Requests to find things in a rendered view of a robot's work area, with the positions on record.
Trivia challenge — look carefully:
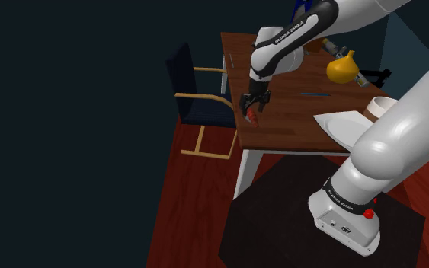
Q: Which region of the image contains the red and white striped object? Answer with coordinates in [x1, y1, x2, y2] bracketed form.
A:
[245, 107, 260, 129]

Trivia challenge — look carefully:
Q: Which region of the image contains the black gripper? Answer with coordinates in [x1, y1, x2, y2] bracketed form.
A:
[239, 77, 272, 113]

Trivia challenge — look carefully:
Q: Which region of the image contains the wooden table with white legs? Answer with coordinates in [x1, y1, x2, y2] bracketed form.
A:
[219, 31, 429, 202]

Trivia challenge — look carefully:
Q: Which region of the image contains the black robot stand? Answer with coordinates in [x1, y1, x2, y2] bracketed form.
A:
[218, 155, 427, 268]

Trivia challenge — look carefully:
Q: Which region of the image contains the blue object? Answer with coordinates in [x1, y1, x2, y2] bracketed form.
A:
[290, 0, 314, 23]

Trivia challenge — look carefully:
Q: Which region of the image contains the dark blue chair, wooden frame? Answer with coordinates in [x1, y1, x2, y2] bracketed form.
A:
[164, 41, 239, 161]

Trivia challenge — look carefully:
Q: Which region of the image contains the brown and white cup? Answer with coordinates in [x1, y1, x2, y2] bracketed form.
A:
[362, 95, 399, 124]

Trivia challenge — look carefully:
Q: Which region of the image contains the yellow gourd-shaped vase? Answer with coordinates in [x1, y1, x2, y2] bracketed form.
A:
[325, 49, 360, 85]

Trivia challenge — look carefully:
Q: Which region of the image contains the grey and yellow long tool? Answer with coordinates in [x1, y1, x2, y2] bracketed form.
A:
[322, 37, 371, 89]

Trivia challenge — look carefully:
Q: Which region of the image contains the white square plate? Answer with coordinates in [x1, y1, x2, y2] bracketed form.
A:
[312, 110, 376, 153]

